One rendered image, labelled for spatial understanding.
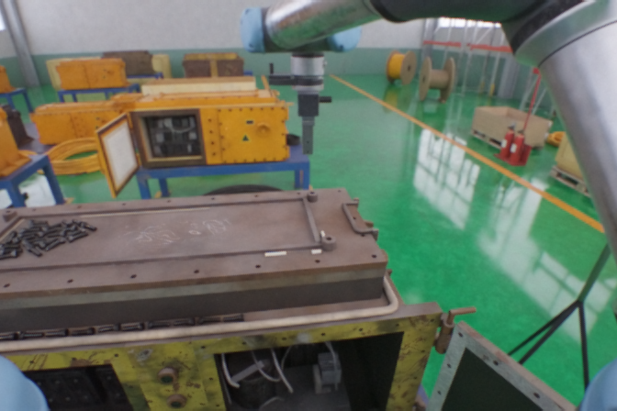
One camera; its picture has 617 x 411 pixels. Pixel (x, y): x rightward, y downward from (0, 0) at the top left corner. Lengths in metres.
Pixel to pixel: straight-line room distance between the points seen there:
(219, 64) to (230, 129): 5.86
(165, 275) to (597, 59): 0.86
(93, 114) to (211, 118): 4.05
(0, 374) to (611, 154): 0.51
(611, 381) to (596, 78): 0.24
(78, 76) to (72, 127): 2.93
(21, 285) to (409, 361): 1.05
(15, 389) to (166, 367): 0.69
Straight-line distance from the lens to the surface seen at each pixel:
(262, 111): 3.35
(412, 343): 1.04
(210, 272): 0.86
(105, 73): 9.86
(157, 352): 0.94
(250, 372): 1.18
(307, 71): 0.78
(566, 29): 0.39
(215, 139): 3.46
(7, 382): 0.32
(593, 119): 0.38
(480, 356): 0.98
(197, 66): 9.23
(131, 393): 1.09
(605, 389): 0.32
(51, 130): 7.56
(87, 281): 0.96
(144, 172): 3.69
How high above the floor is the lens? 1.90
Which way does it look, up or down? 29 degrees down
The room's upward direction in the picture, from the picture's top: straight up
